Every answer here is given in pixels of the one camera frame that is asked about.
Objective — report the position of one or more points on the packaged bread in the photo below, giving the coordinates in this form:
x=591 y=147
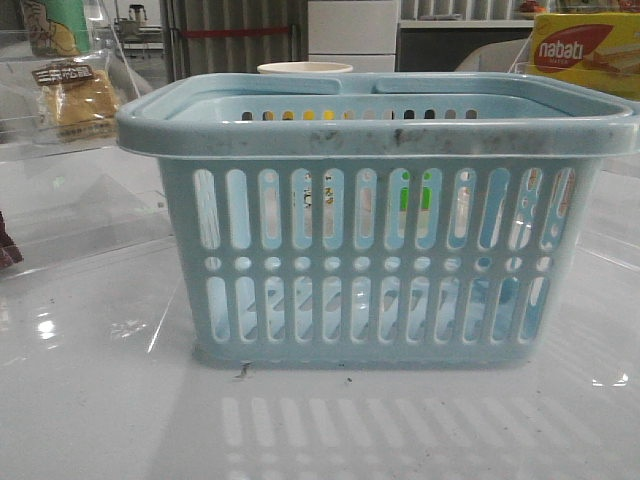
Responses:
x=76 y=101

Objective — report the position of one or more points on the dark red snack packet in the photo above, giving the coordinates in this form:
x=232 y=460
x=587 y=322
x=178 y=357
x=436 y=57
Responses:
x=10 y=253

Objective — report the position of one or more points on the white paper cup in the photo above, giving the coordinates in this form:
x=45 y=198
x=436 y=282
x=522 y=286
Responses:
x=304 y=67

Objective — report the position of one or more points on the light blue plastic basket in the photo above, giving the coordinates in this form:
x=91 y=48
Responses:
x=377 y=219

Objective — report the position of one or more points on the clear acrylic tray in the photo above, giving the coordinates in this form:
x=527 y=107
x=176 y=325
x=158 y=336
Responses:
x=611 y=228
x=62 y=201

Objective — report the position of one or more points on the white drawer cabinet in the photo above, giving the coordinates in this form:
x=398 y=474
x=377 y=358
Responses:
x=362 y=34

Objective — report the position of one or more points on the clear acrylic tray left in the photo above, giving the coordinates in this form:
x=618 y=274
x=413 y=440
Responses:
x=62 y=201

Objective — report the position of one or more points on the yellow nabati wafer box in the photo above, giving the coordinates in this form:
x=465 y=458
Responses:
x=599 y=51

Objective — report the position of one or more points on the clear acrylic tray right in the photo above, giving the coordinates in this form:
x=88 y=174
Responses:
x=611 y=228

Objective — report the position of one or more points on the green yellow cartoon package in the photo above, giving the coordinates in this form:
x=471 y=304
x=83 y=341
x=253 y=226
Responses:
x=56 y=28

